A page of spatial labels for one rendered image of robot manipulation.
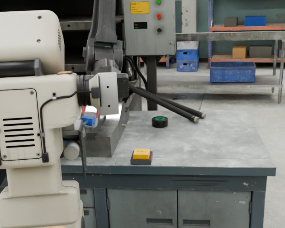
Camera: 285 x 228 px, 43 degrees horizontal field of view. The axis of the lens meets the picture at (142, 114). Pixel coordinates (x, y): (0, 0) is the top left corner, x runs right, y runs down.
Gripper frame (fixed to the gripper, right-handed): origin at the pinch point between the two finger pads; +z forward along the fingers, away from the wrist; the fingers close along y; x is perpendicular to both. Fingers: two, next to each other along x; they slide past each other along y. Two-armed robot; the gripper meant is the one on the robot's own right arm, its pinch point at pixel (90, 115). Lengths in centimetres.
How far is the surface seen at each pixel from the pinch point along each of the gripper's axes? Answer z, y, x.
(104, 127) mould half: 7.0, -3.8, -10.7
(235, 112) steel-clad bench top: 2, -65, -58
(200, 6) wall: -113, -58, -655
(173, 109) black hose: 2, -32, -48
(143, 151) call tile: 11.3, -22.7, 2.8
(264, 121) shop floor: 45, -136, -281
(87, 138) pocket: 10.7, 1.3, -3.8
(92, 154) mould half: 15.9, -2.0, 0.1
